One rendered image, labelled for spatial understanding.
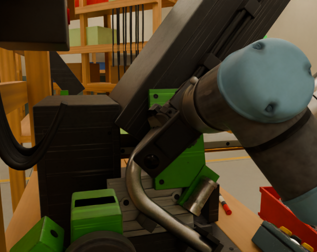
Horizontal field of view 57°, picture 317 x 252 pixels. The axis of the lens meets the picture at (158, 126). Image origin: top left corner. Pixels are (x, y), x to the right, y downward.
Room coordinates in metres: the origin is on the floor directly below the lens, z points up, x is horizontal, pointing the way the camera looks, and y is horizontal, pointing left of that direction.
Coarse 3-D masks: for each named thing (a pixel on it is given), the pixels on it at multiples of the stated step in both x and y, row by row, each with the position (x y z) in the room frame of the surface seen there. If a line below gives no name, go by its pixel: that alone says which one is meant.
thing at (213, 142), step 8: (120, 136) 0.80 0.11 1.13; (128, 136) 0.80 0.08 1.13; (208, 136) 0.80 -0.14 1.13; (216, 136) 0.80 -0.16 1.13; (224, 136) 0.80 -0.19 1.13; (232, 136) 0.80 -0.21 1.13; (120, 144) 0.71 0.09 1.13; (128, 144) 0.71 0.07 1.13; (136, 144) 0.71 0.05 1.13; (208, 144) 0.74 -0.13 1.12; (216, 144) 0.75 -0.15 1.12; (224, 144) 0.75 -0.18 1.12; (232, 144) 0.76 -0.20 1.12; (240, 144) 0.76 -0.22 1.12; (128, 152) 0.68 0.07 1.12
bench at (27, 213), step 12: (36, 180) 1.12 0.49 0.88; (24, 192) 1.00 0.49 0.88; (36, 192) 1.00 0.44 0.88; (24, 204) 0.90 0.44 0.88; (36, 204) 0.90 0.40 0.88; (12, 216) 0.82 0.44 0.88; (24, 216) 0.82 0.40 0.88; (36, 216) 0.82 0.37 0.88; (12, 228) 0.75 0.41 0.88; (24, 228) 0.75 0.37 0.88; (12, 240) 0.69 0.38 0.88
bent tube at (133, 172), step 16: (128, 160) 0.54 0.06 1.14; (128, 176) 0.52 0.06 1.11; (128, 192) 0.52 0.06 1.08; (144, 192) 0.53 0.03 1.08; (144, 208) 0.51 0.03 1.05; (160, 208) 0.52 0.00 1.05; (160, 224) 0.52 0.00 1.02; (176, 224) 0.52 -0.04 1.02; (192, 240) 0.52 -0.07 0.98; (208, 240) 0.54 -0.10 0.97
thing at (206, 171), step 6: (204, 168) 0.59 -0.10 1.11; (198, 174) 0.59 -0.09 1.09; (204, 174) 0.59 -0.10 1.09; (210, 174) 0.59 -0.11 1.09; (216, 174) 0.60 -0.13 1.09; (198, 180) 0.58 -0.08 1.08; (216, 180) 0.59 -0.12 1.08; (192, 186) 0.58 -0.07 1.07; (186, 192) 0.57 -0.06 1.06; (180, 198) 0.57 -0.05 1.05; (186, 198) 0.57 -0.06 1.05; (180, 204) 0.56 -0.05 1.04
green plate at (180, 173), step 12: (156, 96) 0.61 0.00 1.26; (168, 96) 0.62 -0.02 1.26; (180, 156) 0.59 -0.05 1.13; (192, 156) 0.60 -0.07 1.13; (204, 156) 0.60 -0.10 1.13; (168, 168) 0.58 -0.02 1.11; (180, 168) 0.58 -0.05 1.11; (192, 168) 0.59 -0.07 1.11; (156, 180) 0.56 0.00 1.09; (168, 180) 0.57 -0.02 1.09; (180, 180) 0.58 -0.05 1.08; (192, 180) 0.58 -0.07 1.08
